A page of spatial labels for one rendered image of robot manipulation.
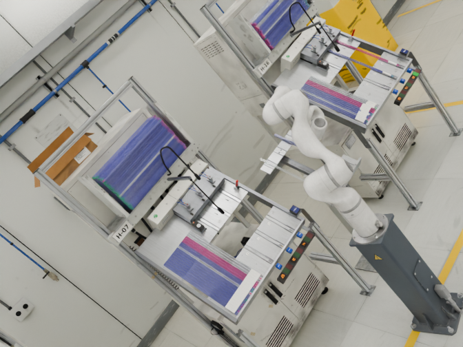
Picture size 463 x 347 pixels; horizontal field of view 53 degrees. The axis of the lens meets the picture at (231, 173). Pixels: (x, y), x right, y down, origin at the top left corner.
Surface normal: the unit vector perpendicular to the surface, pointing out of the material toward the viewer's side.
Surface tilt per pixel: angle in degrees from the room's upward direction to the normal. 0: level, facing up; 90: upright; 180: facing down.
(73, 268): 90
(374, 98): 44
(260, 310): 90
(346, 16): 90
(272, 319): 90
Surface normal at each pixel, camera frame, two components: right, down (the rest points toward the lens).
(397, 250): 0.61, -0.15
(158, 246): -0.11, -0.53
